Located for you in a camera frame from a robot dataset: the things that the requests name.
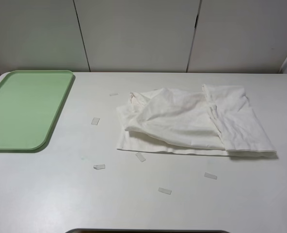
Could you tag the light green plastic tray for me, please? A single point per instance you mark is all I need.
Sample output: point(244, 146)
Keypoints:
point(30, 104)

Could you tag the clear tape piece front centre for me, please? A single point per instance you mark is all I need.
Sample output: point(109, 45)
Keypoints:
point(165, 191)

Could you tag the clear tape piece mid left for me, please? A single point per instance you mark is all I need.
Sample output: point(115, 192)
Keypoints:
point(95, 121)

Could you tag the white short sleeve shirt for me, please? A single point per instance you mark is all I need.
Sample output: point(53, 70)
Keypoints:
point(217, 121)

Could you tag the clear tape piece front left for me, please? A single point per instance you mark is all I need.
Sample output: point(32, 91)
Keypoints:
point(99, 167)

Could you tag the clear tape piece front right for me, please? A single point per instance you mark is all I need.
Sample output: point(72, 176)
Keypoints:
point(211, 176)

